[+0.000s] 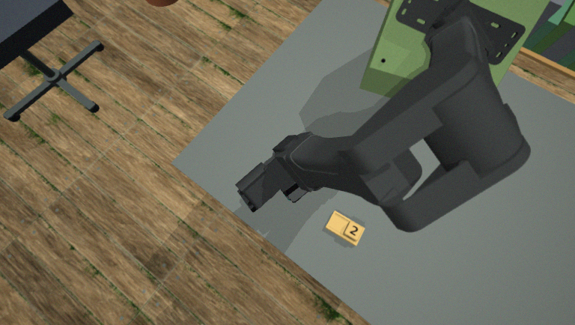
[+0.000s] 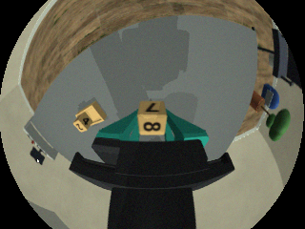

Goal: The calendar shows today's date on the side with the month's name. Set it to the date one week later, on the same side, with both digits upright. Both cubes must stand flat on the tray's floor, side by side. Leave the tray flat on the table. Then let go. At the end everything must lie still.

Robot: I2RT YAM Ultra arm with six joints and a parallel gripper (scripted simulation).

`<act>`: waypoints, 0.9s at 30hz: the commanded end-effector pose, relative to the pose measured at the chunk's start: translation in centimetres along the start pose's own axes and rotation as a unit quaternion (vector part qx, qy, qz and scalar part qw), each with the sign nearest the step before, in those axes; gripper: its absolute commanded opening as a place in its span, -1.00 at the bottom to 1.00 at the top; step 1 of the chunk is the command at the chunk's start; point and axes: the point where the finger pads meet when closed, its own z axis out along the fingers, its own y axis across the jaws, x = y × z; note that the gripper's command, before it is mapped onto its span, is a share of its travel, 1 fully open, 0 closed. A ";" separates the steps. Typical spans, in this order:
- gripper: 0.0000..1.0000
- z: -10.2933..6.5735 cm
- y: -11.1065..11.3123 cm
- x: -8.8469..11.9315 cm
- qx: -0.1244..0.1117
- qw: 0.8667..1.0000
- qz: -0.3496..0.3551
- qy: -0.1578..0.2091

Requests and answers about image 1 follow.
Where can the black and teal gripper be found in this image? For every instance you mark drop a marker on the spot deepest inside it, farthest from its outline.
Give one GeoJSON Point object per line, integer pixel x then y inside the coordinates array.
{"type": "Point", "coordinates": [296, 195]}

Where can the tan wooden tray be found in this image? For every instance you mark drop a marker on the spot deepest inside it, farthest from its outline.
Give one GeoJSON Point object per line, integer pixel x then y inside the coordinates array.
{"type": "Point", "coordinates": [337, 225]}

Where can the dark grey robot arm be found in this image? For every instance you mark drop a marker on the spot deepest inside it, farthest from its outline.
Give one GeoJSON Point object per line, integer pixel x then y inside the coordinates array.
{"type": "Point", "coordinates": [452, 105]}

